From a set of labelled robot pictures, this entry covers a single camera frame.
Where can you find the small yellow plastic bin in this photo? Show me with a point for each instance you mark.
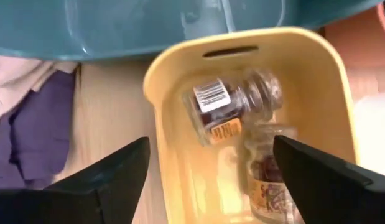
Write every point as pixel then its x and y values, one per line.
pixel 319 93

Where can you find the purple cloth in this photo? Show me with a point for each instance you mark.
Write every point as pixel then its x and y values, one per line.
pixel 39 130

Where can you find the blue plastic bin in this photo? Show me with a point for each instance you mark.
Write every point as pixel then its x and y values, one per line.
pixel 117 28

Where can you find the orange plastic bin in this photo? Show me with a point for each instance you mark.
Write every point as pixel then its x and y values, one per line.
pixel 360 49

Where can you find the small glass jar patterned label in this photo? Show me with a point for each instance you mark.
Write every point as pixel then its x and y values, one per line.
pixel 267 193

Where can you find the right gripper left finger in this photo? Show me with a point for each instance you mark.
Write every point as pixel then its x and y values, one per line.
pixel 71 202

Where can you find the small glass jar barcode label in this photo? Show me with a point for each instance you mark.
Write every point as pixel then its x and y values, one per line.
pixel 217 115

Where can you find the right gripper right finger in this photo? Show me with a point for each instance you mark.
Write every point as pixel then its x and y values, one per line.
pixel 335 193

